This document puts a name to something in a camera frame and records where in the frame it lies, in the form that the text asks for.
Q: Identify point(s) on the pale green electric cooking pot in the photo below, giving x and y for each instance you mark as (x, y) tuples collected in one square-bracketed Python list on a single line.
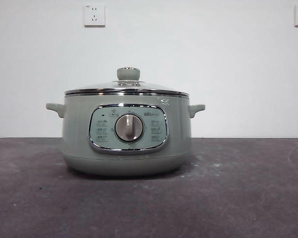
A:
[(77, 138)]

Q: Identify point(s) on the glass lid with green knob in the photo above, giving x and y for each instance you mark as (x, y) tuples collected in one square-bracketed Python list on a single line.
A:
[(128, 74)]

